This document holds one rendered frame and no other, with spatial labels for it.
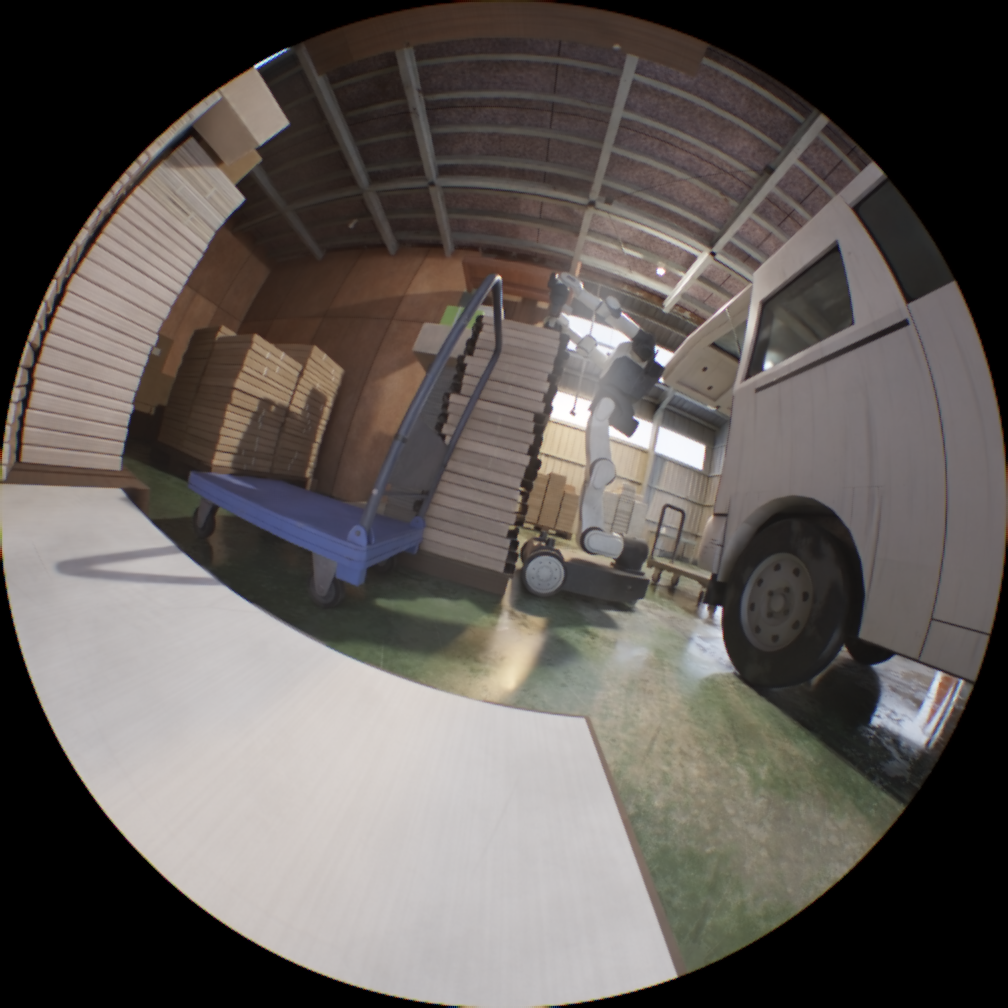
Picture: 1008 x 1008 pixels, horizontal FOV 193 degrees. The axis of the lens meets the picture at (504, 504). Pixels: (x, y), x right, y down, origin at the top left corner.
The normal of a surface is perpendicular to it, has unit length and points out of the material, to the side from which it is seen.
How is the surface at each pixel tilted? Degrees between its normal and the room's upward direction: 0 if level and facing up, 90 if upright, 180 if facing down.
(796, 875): 0
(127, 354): 90
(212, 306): 90
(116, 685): 0
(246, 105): 90
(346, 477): 90
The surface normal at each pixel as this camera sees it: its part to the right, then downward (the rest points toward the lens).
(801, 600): -0.96, -0.29
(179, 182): 0.96, 0.26
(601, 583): -0.04, -0.01
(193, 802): 0.26, -0.96
